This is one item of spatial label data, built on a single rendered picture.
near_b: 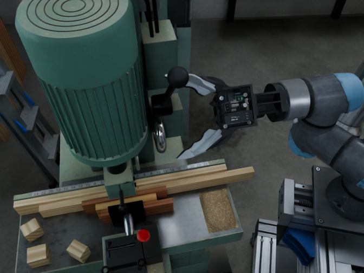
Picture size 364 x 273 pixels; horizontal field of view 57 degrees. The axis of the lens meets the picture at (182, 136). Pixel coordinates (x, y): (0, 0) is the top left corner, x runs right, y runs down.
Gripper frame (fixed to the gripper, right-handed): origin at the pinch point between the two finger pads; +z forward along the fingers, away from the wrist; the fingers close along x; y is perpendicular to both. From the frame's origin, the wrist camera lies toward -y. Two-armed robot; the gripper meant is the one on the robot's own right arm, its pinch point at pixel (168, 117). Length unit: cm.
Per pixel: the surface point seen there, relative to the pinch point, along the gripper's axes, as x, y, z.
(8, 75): -31, -103, 60
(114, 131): 1.0, -1.6, 10.2
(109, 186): 14.0, -21.7, 14.6
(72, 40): -11.9, 13.5, 12.8
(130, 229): 26.2, -24.8, 11.4
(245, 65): -37, -205, -89
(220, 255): 48, -50, -16
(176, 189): 20.1, -35.1, -2.6
